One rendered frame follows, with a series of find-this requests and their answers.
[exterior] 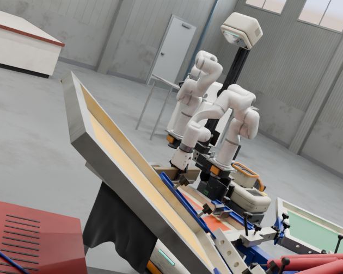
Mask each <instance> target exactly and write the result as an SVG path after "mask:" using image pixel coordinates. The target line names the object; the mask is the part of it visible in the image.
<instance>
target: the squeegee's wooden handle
mask: <svg viewBox="0 0 343 274"><path fill-rule="evenodd" d="M152 168H153V169H154V170H155V171H156V172H157V174H158V175H159V174H160V173H162V172H164V173H165V174H166V175H167V176H168V178H169V179H170V180H174V178H175V175H176V174H177V173H178V170H179V168H178V167H152ZM199 173H200V168H198V167H189V169H188V173H184V174H182V175H184V176H185V177H186V178H187V179H188V180H195V181H196V180H197V178H198V175H199ZM182 175H181V176H182Z"/></svg>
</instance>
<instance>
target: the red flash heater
mask: <svg viewBox="0 0 343 274"><path fill-rule="evenodd" d="M0 252H2V253H3V254H4V255H6V256H7V257H8V258H10V259H11V260H12V261H14V262H15V263H17V264H18V265H19V266H20V267H22V268H24V269H25V270H27V271H28V272H29V273H31V274H88V273H87V265H86V260H85V253H84V245H83V237H82V229H81V221H80V219H78V218H75V217H70V216H65V215H60V214H56V213H51V212H47V211H43V210H38V209H33V208H28V207H24V206H21V205H16V204H11V203H7V202H2V201H0ZM0 274H25V273H23V272H22V271H21V270H19V269H18V268H17V267H15V266H14V265H13V264H11V263H10V262H8V261H7V260H6V259H4V258H3V257H2V256H0Z"/></svg>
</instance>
